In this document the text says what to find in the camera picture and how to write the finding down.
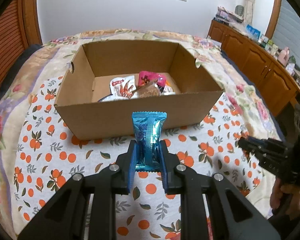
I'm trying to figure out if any orange snack packet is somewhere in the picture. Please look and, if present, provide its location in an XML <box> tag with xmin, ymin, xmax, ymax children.
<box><xmin>162</xmin><ymin>80</ymin><xmax>181</xmax><ymax>95</ymax></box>

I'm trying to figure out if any clear sesame bar packet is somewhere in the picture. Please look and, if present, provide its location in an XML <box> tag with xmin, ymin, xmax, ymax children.
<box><xmin>136</xmin><ymin>81</ymin><xmax>161</xmax><ymax>98</ymax></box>

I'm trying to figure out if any brown cardboard box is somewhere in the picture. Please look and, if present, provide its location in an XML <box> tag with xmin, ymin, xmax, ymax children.
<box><xmin>55</xmin><ymin>40</ymin><xmax>223</xmax><ymax>140</ymax></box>

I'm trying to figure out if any white red snack bag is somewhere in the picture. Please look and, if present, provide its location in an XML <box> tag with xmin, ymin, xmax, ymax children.
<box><xmin>99</xmin><ymin>75</ymin><xmax>137</xmax><ymax>102</ymax></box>

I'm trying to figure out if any person's right hand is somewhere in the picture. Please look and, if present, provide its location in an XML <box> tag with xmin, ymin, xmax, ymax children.
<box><xmin>270</xmin><ymin>177</ymin><xmax>300</xmax><ymax>220</ymax></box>

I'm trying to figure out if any wooden sideboard cabinet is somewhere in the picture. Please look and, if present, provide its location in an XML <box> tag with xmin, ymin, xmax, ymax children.
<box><xmin>208</xmin><ymin>20</ymin><xmax>300</xmax><ymax>116</ymax></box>

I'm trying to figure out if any wooden door frame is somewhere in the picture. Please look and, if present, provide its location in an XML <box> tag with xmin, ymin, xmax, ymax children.
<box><xmin>17</xmin><ymin>0</ymin><xmax>43</xmax><ymax>49</ymax></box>

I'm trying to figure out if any wooden slatted wardrobe door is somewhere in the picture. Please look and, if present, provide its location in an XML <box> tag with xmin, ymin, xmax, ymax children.
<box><xmin>0</xmin><ymin>0</ymin><xmax>28</xmax><ymax>86</ymax></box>

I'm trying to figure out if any blue foil snack packet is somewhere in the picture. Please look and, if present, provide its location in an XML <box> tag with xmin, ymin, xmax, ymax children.
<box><xmin>132</xmin><ymin>112</ymin><xmax>167</xmax><ymax>172</ymax></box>

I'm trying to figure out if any pink snack packet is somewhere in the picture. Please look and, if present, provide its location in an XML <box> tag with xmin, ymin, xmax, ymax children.
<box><xmin>138</xmin><ymin>70</ymin><xmax>166</xmax><ymax>92</ymax></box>

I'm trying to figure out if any clutter on sideboard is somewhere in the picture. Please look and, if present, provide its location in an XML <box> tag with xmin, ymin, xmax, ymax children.
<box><xmin>215</xmin><ymin>1</ymin><xmax>300</xmax><ymax>72</ymax></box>

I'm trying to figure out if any floral bed blanket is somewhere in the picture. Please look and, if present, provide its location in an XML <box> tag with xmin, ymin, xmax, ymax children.
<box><xmin>0</xmin><ymin>29</ymin><xmax>279</xmax><ymax>238</ymax></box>

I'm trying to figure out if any orange fruit print cloth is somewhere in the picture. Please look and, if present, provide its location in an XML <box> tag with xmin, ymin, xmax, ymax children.
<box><xmin>13</xmin><ymin>77</ymin><xmax>274</xmax><ymax>239</ymax></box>

